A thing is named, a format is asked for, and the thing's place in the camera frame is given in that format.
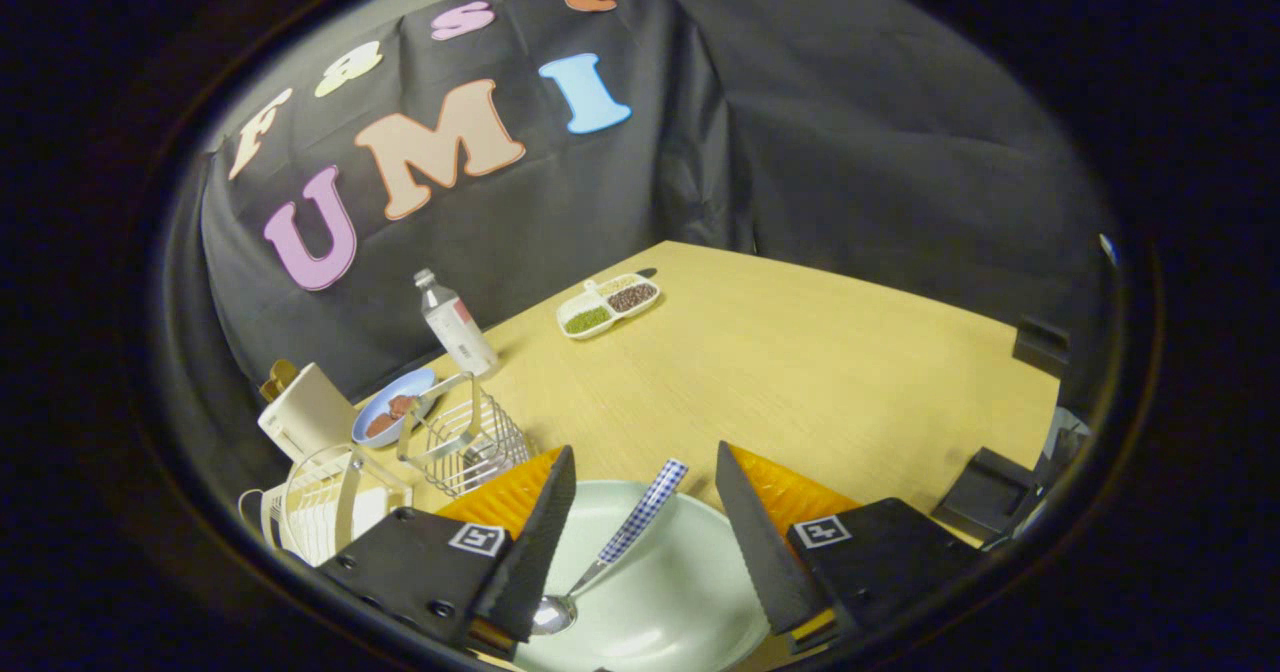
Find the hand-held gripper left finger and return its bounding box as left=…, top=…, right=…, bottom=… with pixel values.
left=318, top=445, right=578, bottom=661

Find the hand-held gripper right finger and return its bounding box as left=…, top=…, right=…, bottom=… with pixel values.
left=714, top=441, right=986, bottom=655

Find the pale green plate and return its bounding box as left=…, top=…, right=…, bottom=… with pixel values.
left=510, top=480, right=773, bottom=672

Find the blue checked handle spoon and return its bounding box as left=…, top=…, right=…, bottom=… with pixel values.
left=530, top=458, right=690, bottom=637

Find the white wire dish rack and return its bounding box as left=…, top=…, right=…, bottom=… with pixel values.
left=238, top=442, right=413, bottom=568

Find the small blue plate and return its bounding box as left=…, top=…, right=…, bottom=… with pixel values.
left=352, top=367, right=439, bottom=449

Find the clear plastic bottle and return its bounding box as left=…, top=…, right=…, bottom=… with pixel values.
left=414, top=268, right=499, bottom=378

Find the white divided bean tray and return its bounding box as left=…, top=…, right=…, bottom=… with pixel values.
left=556, top=272, right=662, bottom=340

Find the black table clamp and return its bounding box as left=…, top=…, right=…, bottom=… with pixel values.
left=1012, top=315, right=1071, bottom=381
left=932, top=447, right=1051, bottom=543

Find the white toaster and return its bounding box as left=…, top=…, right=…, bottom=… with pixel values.
left=257, top=362, right=359, bottom=463

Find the brown toast slice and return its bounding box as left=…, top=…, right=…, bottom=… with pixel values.
left=260, top=358, right=299, bottom=403

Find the black backdrop cloth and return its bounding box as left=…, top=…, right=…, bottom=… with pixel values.
left=190, top=0, right=1116, bottom=403

